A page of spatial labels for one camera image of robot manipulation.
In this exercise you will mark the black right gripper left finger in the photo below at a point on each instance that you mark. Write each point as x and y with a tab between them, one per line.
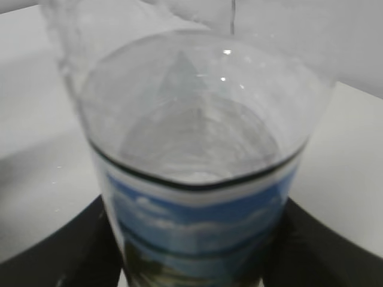
82	253

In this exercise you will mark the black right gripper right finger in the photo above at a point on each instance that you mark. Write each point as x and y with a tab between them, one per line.
307	253

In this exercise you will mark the clear plastic water bottle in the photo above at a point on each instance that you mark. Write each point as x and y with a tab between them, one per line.
196	114

